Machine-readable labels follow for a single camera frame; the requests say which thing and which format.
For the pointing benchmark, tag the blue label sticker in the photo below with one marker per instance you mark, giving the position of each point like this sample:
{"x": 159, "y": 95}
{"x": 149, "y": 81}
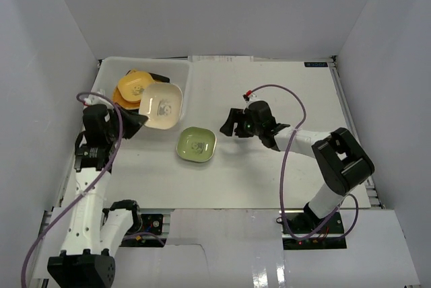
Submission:
{"x": 315, "y": 64}

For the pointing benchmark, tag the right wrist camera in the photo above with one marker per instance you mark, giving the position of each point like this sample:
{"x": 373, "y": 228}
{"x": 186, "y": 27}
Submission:
{"x": 250, "y": 97}

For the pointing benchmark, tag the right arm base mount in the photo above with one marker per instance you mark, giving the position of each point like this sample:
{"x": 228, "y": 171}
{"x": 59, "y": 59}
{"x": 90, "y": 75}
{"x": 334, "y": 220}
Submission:
{"x": 302, "y": 225}

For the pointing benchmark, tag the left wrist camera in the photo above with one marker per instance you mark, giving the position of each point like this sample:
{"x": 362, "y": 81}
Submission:
{"x": 92, "y": 99}

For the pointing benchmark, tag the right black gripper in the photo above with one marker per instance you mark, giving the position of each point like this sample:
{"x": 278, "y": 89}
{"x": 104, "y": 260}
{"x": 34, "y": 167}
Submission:
{"x": 236, "y": 116}

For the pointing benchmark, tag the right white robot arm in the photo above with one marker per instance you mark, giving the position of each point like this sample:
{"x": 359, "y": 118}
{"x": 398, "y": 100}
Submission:
{"x": 342, "y": 161}

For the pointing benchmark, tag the cream square panda dish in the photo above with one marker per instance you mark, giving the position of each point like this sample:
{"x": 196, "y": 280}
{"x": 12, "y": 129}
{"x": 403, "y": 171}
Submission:
{"x": 161, "y": 103}

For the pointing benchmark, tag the white plastic bin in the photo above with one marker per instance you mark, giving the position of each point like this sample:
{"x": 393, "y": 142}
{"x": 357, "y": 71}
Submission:
{"x": 113, "y": 69}

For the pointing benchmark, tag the orange woven fan basket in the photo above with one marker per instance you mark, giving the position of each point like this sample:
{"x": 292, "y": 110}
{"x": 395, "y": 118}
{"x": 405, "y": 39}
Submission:
{"x": 118, "y": 99}

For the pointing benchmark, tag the papers at table back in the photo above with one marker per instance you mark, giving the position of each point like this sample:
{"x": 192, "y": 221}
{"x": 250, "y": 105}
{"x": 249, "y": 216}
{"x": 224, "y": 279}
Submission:
{"x": 220, "y": 58}

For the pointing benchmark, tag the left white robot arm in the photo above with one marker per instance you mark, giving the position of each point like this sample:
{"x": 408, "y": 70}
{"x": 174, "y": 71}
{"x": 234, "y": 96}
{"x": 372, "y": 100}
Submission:
{"x": 94, "y": 234}

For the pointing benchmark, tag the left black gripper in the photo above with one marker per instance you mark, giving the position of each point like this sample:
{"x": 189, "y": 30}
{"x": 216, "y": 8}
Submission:
{"x": 118, "y": 122}

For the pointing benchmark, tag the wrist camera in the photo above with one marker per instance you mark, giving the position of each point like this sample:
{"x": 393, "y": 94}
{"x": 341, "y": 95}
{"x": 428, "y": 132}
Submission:
{"x": 250, "y": 97}
{"x": 92, "y": 99}

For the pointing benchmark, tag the black square amber plate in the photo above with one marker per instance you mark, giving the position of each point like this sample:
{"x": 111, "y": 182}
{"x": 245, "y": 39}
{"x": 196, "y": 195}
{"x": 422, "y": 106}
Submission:
{"x": 157, "y": 78}

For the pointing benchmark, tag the yellow square panda dish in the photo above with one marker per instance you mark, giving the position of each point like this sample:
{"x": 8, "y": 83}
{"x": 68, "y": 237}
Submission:
{"x": 133, "y": 85}

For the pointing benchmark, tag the green square panda dish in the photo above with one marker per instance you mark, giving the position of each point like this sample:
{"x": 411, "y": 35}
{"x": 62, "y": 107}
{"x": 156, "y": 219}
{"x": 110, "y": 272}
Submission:
{"x": 196, "y": 144}

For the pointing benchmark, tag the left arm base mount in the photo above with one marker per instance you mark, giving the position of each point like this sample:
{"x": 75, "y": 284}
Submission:
{"x": 152, "y": 223}

